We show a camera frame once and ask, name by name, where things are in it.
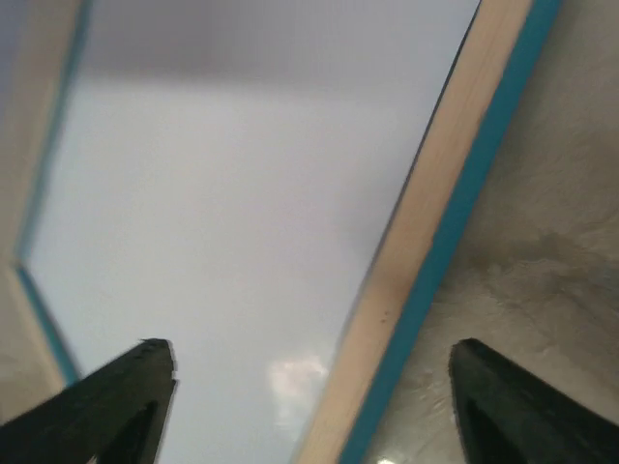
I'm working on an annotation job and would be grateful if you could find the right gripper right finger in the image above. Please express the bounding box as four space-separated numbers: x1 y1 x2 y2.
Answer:
449 338 618 463

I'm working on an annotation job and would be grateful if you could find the blue wooden picture frame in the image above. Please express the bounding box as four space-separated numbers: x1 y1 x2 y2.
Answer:
1 1 558 463

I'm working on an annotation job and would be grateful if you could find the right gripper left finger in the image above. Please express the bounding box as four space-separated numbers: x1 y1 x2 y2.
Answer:
1 338 177 463

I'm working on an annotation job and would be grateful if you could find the hot air balloon photo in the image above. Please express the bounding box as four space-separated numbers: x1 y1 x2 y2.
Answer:
25 1 477 463

